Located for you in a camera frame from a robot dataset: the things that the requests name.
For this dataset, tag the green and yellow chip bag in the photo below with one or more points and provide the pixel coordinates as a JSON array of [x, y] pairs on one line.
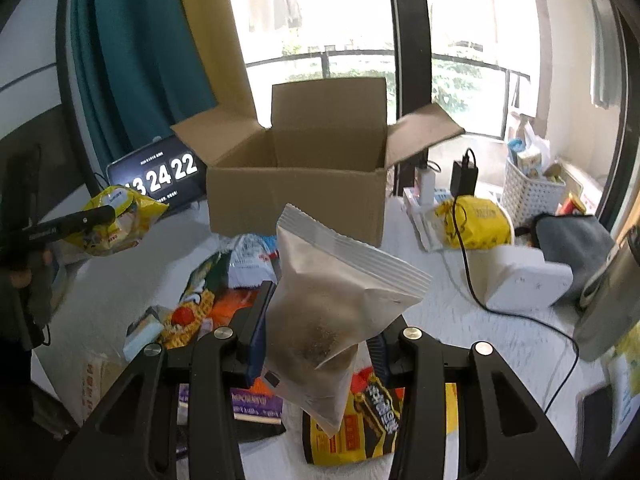
[[192, 305]]

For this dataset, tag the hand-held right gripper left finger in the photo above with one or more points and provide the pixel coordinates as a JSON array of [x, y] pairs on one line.
[[256, 322]]

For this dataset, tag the white plastic basket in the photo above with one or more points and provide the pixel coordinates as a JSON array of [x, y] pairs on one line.
[[530, 195]]

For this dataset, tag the grey cloth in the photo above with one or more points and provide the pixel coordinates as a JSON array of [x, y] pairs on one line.
[[575, 245]]

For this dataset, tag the yellow curtain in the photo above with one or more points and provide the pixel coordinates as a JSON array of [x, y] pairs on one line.
[[210, 35]]

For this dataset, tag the beige snack packet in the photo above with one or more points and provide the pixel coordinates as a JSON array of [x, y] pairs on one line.
[[102, 385]]

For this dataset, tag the orange snack packet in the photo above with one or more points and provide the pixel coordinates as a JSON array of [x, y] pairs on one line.
[[232, 307]]

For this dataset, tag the yellow and black snack packet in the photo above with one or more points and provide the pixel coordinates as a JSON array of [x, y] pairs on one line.
[[370, 425]]

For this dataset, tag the black charger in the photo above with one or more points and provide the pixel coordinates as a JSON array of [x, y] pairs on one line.
[[464, 175]]

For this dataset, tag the white box device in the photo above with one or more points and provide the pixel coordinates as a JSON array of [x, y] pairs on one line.
[[530, 280]]

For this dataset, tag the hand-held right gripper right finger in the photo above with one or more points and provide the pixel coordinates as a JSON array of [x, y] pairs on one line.
[[378, 360]]

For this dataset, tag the black window frame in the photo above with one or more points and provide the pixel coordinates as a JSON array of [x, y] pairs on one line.
[[407, 35]]

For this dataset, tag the translucent brown snack pouch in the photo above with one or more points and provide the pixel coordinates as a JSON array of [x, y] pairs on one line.
[[320, 300]]

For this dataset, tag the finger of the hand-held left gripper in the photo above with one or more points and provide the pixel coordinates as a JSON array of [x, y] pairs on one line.
[[75, 220]]

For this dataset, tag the yellow plastic packet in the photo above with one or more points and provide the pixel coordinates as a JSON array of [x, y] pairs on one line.
[[482, 225]]

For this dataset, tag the black balcony railing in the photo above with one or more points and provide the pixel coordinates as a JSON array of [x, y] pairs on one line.
[[465, 60]]

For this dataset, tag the white charger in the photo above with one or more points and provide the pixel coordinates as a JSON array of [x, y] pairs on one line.
[[426, 185]]

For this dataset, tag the tablet with clock display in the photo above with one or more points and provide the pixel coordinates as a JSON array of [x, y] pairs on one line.
[[165, 170]]

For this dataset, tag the teal curtain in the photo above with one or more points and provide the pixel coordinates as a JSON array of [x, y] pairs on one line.
[[130, 60]]

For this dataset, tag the small light blue box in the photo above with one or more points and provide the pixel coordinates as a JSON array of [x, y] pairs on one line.
[[142, 340]]

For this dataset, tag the red packet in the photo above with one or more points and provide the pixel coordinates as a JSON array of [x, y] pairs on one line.
[[571, 205]]

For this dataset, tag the cardboard box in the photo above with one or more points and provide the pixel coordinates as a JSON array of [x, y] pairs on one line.
[[295, 200]]

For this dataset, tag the person's left hand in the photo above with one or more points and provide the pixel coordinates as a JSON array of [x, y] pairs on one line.
[[20, 278]]

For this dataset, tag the white and blue snack packet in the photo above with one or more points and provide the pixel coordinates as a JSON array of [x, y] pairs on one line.
[[247, 260]]

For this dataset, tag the purple snack packet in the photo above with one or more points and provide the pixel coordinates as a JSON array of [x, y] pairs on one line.
[[255, 402]]

